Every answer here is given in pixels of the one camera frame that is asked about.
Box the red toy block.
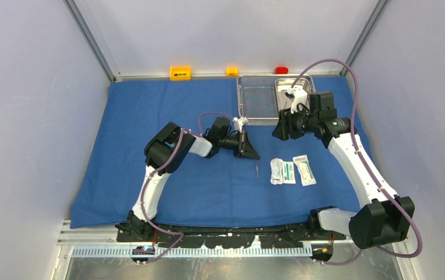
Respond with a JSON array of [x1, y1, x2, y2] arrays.
[[274, 66, 289, 75]]

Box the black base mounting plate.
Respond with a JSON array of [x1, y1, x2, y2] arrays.
[[115, 222, 346, 249]]

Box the green white sterile packet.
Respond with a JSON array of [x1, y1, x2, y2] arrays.
[[281, 162, 296, 184]]

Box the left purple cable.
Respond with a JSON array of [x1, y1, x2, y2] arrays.
[[139, 112, 242, 265]]

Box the purple cable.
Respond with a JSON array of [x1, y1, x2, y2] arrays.
[[139, 112, 242, 265], [290, 58, 424, 267]]

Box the pointed steel tweezers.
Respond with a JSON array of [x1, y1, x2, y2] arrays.
[[255, 160, 259, 178]]

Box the yellow toy block large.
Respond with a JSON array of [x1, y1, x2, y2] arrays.
[[169, 66, 192, 81]]

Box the white gauze roll packet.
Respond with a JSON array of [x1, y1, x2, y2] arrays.
[[270, 158, 283, 185]]

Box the blue surgical wrap cloth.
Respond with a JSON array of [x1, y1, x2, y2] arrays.
[[71, 78, 360, 228]]

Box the small orange toy block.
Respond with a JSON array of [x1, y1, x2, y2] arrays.
[[225, 67, 239, 76]]

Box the wire mesh steel tray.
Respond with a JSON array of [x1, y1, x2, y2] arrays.
[[237, 75, 315, 126]]

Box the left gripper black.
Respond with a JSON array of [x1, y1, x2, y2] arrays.
[[218, 130, 260, 160]]

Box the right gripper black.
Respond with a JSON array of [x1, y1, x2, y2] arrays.
[[272, 104, 318, 141]]

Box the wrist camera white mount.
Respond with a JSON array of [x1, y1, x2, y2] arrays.
[[233, 117, 248, 133], [284, 86, 309, 114]]

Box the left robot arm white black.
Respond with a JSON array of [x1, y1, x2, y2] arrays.
[[127, 117, 260, 242]]

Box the aluminium front rail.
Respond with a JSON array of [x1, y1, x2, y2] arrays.
[[57, 217, 408, 259]]

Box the aluminium frame post left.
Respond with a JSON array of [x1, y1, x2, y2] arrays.
[[63, 0, 122, 83]]

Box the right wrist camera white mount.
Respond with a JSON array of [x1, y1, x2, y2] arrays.
[[284, 86, 309, 114]]

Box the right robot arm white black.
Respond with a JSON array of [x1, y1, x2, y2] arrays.
[[272, 89, 415, 249]]

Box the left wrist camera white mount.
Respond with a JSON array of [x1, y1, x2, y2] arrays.
[[233, 117, 248, 133]]

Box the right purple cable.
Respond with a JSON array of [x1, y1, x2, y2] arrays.
[[290, 58, 424, 267]]

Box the aluminium frame rail right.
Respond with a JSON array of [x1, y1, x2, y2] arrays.
[[346, 0, 390, 67]]

